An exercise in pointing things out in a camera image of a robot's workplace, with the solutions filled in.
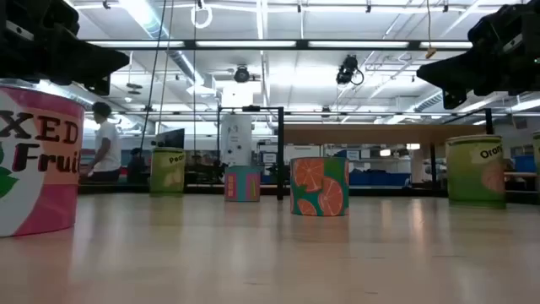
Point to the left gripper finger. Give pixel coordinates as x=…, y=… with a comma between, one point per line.
x=99, y=85
x=93, y=61

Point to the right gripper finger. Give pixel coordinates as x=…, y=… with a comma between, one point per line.
x=455, y=98
x=451, y=72

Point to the green oranges can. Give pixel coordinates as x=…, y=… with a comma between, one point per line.
x=474, y=177
x=537, y=148

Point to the green pears can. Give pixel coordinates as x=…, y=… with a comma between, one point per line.
x=166, y=173

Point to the pink white mixed fruit can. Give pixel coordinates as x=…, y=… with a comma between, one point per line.
x=38, y=190

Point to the teal can with orange slices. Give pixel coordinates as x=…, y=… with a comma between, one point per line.
x=318, y=190

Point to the small teal pink can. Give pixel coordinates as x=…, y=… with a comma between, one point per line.
x=242, y=186

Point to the wooden shelf board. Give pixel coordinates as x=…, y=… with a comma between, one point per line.
x=371, y=134

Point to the person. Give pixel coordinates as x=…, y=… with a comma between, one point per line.
x=136, y=166
x=107, y=148

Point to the black monitor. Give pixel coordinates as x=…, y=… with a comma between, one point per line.
x=171, y=139

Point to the blue storage bin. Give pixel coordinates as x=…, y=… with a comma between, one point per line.
x=525, y=164

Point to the background wooden workbench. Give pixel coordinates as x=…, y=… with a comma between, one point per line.
x=521, y=174

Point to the row of blue bins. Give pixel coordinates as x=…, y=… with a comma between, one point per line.
x=379, y=179

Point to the white cylindrical tank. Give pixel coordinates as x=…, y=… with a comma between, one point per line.
x=236, y=139

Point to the silver ceiling air duct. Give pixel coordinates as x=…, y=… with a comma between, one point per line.
x=147, y=23

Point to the black overhead frame beam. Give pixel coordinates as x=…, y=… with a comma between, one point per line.
x=190, y=44

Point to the black ceiling camera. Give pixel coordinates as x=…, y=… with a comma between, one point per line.
x=347, y=67
x=241, y=74

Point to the black table frame rails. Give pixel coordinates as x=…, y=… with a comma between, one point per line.
x=202, y=190

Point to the black background rack frame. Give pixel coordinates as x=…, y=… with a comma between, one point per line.
x=249, y=109

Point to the wooden shelf with black frame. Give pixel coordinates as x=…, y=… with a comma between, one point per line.
x=280, y=148

